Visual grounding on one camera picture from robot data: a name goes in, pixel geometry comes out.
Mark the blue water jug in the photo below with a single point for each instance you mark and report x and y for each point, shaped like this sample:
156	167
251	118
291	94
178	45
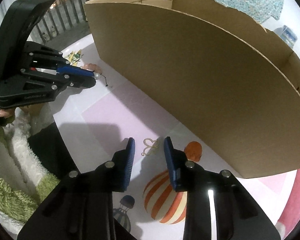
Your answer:
287	35

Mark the person left forearm fluffy sleeve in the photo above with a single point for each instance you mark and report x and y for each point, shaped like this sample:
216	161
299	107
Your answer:
24	180

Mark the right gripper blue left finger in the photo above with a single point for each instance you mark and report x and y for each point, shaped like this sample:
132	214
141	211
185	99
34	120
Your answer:
128	163

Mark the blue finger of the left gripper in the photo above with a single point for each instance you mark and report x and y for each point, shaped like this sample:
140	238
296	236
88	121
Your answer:
72	70
79	81

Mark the brown cardboard box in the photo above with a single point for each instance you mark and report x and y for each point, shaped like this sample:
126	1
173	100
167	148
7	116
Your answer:
231	82

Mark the pink floral blanket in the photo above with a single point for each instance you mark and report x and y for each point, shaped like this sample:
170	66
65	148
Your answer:
291	213

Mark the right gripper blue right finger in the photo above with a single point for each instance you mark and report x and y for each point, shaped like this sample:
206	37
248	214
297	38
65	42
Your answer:
173	163

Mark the gold flower earring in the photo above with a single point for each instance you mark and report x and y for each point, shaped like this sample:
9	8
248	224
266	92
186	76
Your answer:
151	146

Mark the person left hand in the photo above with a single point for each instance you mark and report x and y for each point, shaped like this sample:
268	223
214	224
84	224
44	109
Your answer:
7	113

